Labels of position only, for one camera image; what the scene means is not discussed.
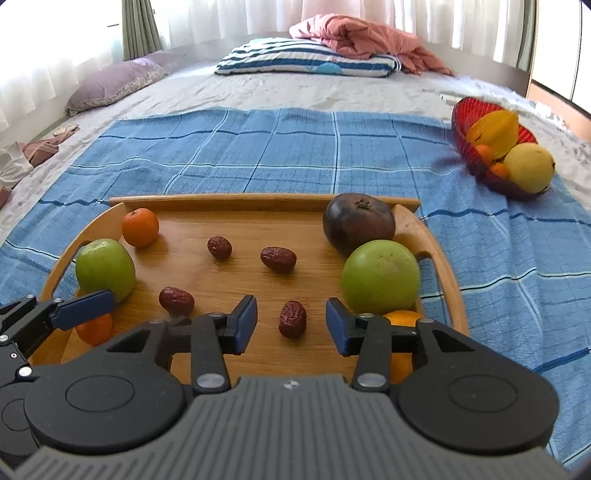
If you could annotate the pink quilt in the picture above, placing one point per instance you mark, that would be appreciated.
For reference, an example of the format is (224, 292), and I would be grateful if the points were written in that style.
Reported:
(360, 34)

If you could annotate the white wardrobe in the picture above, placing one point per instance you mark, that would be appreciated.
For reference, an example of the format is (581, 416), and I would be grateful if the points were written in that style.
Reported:
(563, 50)

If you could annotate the yellow starfruit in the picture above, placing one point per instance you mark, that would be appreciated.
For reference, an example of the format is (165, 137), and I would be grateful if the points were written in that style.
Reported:
(496, 131)

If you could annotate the wooden tray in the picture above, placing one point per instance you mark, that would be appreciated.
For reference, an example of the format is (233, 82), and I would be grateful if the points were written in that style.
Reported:
(258, 221)

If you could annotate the small light blue object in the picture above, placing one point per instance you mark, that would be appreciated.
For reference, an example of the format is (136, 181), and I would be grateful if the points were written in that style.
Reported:
(328, 68)

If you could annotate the yellow pear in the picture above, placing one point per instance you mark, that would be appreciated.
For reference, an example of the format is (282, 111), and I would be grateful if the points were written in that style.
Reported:
(528, 168)

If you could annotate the large orange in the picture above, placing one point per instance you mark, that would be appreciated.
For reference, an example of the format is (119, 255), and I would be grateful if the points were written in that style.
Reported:
(401, 319)

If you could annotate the small green apple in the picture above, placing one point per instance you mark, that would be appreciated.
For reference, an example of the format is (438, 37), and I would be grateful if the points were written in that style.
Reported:
(104, 270)

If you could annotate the pink garment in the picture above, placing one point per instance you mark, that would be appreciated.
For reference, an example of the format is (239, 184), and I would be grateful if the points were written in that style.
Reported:
(41, 150)

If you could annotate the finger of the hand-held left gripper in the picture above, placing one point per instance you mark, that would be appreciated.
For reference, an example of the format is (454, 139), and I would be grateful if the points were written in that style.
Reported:
(85, 307)

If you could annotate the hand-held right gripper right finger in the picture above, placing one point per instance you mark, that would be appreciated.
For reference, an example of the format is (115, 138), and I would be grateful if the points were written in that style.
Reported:
(337, 325)

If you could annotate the green curtain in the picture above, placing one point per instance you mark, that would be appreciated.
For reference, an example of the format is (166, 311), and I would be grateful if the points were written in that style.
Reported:
(141, 27)
(528, 32)

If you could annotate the small tangerine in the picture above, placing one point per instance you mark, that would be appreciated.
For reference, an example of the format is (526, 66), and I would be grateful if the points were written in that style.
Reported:
(141, 227)
(94, 331)

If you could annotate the kumquat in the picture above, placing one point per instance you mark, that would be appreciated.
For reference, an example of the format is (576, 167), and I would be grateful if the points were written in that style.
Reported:
(484, 154)
(498, 170)

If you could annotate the blue striped pillow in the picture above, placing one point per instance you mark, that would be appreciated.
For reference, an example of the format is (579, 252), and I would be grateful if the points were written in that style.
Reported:
(277, 57)

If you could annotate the purple pillow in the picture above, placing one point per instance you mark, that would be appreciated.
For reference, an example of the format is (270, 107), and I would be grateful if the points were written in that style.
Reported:
(111, 83)

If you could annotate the crumpled white cloth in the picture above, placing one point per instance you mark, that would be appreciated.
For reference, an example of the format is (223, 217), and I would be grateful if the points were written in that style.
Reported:
(547, 110)

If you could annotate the pale patterned bed sheet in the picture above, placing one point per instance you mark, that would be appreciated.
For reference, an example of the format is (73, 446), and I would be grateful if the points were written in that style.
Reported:
(231, 90)

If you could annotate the brown garment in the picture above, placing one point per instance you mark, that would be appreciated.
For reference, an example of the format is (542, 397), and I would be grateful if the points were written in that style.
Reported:
(3, 197)

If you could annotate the blue checked blanket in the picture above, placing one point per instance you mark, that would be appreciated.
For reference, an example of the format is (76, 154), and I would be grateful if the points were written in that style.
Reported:
(277, 152)

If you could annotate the red glass bowl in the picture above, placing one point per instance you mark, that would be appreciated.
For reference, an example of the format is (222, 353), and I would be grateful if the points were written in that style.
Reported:
(461, 120)

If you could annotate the large green apple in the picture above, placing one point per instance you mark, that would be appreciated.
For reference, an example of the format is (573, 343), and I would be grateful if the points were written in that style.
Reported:
(381, 277)

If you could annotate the small white object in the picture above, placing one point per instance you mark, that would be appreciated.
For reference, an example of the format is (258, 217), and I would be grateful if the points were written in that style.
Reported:
(451, 98)

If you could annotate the wooden panel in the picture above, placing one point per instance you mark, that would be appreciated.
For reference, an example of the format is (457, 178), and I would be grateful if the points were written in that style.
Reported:
(538, 92)

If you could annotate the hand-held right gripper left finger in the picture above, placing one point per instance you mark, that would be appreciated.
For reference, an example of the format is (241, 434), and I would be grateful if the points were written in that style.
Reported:
(244, 323)

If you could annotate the dark purple round fruit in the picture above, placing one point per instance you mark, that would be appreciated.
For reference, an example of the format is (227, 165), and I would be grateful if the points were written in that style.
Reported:
(358, 221)

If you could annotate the white sheer curtain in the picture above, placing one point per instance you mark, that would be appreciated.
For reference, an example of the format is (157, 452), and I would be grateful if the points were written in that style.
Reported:
(461, 23)
(41, 69)

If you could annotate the white garment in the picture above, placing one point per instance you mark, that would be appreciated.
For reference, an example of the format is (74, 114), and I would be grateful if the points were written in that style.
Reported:
(14, 168)

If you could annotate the red date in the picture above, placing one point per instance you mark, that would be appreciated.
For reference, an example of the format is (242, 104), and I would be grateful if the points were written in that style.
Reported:
(278, 259)
(292, 319)
(219, 248)
(176, 301)

